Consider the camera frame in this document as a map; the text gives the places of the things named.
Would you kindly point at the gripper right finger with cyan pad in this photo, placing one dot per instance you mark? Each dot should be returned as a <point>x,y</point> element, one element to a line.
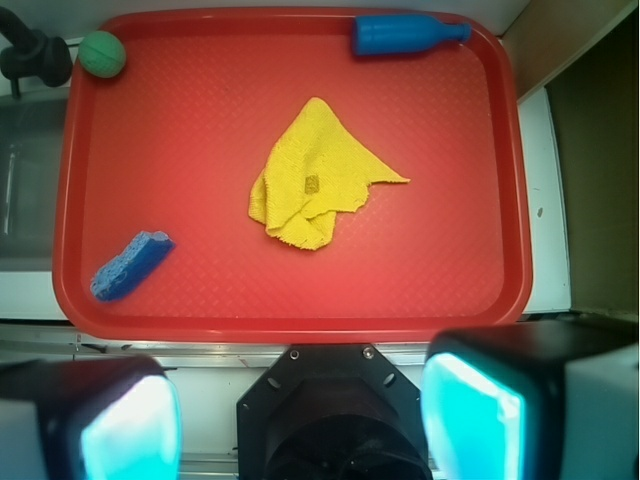
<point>543,399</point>

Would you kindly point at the blue sponge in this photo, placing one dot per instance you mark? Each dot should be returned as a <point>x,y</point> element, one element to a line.
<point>123,274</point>

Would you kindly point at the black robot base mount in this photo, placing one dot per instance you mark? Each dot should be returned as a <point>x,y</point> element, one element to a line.
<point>331,412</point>

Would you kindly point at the green ball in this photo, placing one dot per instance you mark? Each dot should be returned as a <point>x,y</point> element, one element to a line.
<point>102,54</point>

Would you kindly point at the blue plastic bottle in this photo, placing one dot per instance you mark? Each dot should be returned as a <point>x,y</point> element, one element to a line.
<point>374,35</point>

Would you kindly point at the metal sink basin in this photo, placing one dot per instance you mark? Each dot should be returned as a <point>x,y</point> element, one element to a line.
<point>31,147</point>

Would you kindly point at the red plastic tray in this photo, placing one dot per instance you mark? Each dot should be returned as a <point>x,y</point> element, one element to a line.
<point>175,142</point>

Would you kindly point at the yellow knitted cloth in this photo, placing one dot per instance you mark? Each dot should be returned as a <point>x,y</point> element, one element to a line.
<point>316,170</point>

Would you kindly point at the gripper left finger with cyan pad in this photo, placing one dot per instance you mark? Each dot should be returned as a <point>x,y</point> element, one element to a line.
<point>89,419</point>

